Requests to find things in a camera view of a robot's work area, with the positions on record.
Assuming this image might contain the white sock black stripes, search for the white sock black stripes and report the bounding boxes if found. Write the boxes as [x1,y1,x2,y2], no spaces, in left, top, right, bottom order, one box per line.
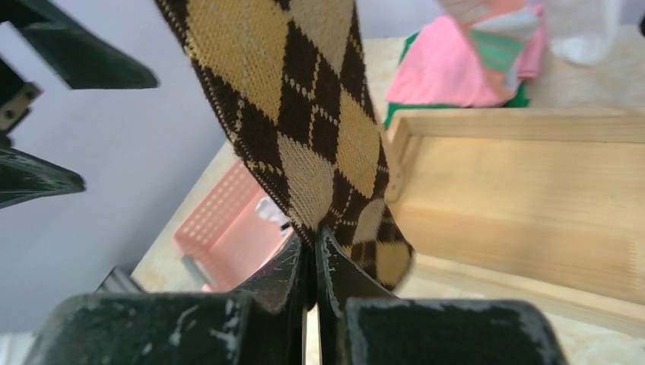
[255,196,291,236]

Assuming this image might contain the wooden hanger rack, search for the wooden hanger rack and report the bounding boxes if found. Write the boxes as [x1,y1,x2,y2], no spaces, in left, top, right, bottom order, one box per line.
[386,107,644,337]

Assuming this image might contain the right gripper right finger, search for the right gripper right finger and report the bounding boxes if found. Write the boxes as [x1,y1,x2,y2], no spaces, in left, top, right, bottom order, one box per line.
[315,227,567,365]

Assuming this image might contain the pink plastic basket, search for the pink plastic basket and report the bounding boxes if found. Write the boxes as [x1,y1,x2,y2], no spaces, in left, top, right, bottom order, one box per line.
[173,161,293,292]

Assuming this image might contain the brown argyle sock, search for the brown argyle sock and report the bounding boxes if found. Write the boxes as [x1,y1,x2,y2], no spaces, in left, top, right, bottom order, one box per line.
[156,0,414,290]

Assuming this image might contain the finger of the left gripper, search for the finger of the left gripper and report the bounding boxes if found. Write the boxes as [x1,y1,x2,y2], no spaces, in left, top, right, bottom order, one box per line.
[1,147,86,208]
[1,0,159,90]

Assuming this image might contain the pink patterned sock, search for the pink patterned sock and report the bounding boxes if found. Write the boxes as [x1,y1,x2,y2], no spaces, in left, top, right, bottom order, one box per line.
[439,0,540,99]

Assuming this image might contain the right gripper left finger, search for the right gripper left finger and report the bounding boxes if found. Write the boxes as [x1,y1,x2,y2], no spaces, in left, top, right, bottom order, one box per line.
[25,234,305,364]

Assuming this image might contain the white tall sock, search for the white tall sock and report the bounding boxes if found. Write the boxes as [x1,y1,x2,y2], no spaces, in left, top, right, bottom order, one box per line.
[544,0,624,66]

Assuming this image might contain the pink folded cloth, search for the pink folded cloth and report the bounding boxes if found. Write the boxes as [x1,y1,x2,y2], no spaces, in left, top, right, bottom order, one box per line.
[385,5,549,110]

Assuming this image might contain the green folded cloth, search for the green folded cloth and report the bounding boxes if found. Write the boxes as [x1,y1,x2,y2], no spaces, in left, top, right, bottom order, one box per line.
[383,32,531,129]

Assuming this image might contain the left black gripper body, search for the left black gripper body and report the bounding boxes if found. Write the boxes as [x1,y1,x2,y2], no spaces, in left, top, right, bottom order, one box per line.
[1,59,42,147]

